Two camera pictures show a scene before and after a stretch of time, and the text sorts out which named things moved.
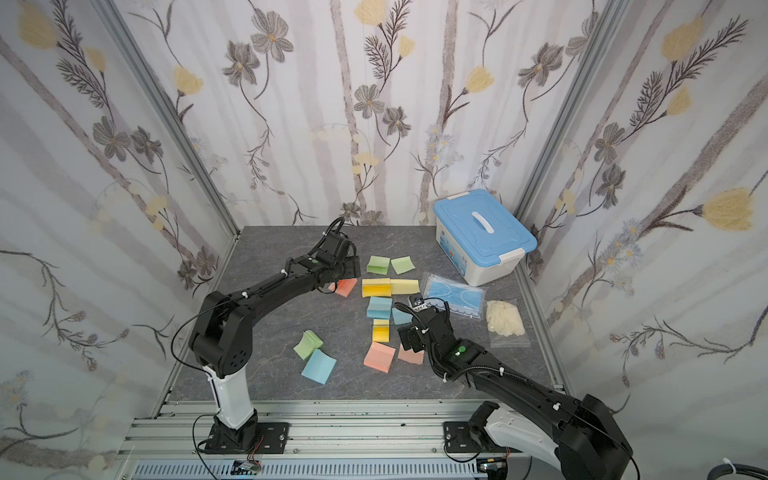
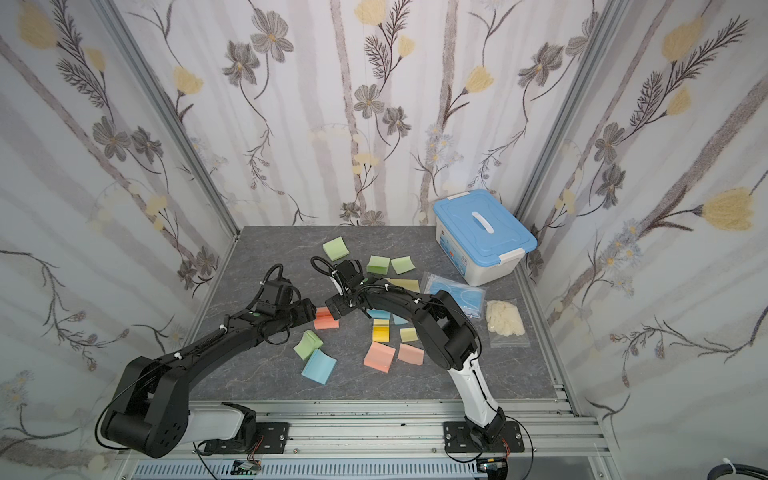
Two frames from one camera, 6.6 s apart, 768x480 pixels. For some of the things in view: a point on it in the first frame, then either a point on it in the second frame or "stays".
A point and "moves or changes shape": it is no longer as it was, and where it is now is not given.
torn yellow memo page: [404, 286] stays
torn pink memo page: [411, 356] stays
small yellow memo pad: [381, 330] stays
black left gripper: [353, 267] -> [305, 310]
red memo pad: [344, 286] moves or changes shape
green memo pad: [308, 344] stays
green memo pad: [378, 265] stays
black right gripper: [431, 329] -> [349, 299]
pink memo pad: [379, 357] stays
